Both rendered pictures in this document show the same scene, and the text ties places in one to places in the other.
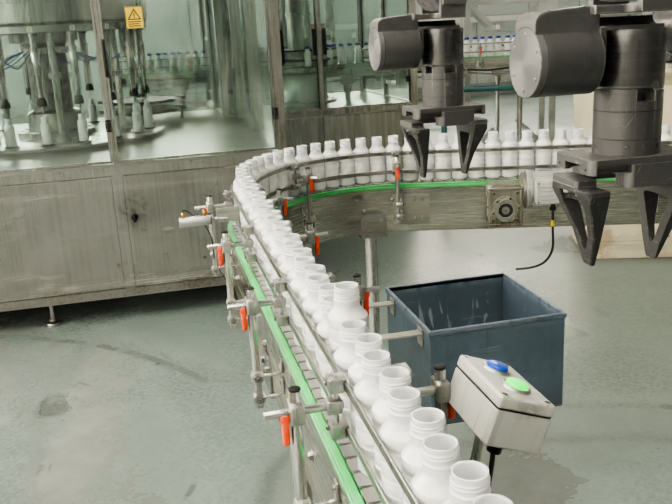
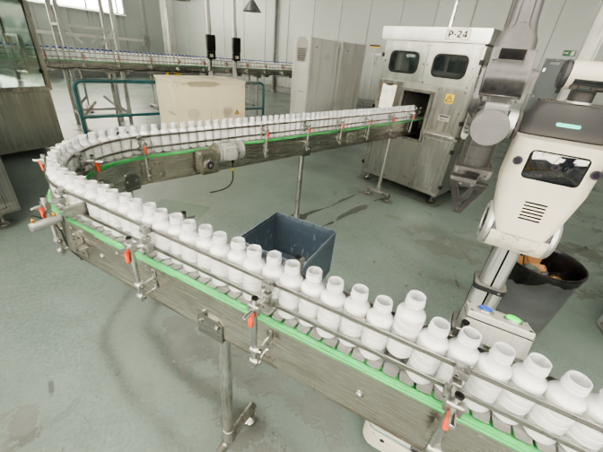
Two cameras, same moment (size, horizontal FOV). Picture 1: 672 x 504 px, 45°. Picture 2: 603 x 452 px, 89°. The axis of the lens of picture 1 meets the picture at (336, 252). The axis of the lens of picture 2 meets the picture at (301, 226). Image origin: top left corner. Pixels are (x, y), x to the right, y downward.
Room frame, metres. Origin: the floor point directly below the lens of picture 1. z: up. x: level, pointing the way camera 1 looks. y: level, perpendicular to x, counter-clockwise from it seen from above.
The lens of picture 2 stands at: (1.02, 0.53, 1.62)
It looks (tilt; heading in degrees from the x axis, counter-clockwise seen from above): 29 degrees down; 308
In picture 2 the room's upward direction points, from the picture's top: 6 degrees clockwise
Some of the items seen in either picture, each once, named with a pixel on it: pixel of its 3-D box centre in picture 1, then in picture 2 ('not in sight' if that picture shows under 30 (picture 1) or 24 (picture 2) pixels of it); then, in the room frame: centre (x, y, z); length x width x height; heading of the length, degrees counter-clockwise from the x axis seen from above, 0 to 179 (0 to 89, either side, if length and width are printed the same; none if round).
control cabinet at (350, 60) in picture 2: not in sight; (340, 90); (5.33, -5.82, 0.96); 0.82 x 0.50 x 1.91; 85
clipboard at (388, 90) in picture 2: not in sight; (387, 95); (3.04, -3.57, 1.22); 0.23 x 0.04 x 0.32; 175
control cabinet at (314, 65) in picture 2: not in sight; (312, 90); (5.41, -4.93, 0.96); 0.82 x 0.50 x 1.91; 85
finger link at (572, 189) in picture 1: (604, 212); not in sight; (0.70, -0.24, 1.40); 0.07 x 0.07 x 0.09; 12
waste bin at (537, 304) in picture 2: not in sight; (520, 297); (0.85, -1.69, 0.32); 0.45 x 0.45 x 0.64
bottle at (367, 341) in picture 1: (371, 393); (458, 360); (1.01, -0.04, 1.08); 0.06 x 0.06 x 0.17
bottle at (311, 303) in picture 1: (321, 322); (331, 307); (1.29, 0.03, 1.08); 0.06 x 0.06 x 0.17
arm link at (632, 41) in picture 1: (623, 58); not in sight; (0.70, -0.25, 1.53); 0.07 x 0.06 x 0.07; 103
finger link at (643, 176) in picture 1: (640, 208); not in sight; (0.70, -0.28, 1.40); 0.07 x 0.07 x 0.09; 12
